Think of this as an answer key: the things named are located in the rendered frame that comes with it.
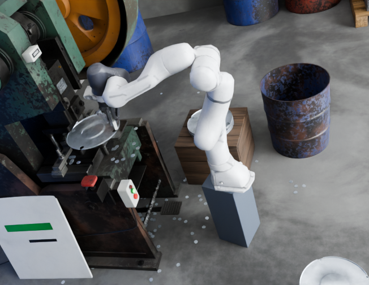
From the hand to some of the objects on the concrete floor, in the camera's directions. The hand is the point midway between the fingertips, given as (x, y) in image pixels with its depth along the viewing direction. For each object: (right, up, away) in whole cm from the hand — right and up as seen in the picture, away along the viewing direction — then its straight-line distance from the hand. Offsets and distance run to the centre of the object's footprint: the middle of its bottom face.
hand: (114, 123), depth 198 cm
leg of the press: (-12, -45, +84) cm, 96 cm away
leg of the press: (-22, -81, +45) cm, 95 cm away
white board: (-42, -87, +46) cm, 107 cm away
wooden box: (+61, -25, +77) cm, 101 cm away
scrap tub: (+115, -7, +76) cm, 138 cm away
